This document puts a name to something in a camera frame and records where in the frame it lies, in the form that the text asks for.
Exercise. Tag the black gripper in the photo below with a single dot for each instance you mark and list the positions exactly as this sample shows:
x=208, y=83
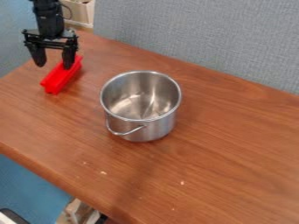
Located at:
x=66, y=41

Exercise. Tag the red plastic block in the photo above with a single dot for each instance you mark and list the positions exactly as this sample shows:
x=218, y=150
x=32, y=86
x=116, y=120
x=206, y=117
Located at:
x=59, y=76

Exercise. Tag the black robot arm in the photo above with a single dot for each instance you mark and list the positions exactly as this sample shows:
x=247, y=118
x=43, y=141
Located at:
x=51, y=35

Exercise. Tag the stainless steel pot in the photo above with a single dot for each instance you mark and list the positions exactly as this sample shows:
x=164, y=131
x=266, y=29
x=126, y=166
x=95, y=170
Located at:
x=140, y=102

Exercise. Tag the black and white device corner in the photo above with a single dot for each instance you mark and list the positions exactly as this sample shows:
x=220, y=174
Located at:
x=10, y=217

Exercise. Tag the light wooden frame under table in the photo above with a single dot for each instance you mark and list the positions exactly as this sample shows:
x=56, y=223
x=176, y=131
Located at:
x=79, y=213

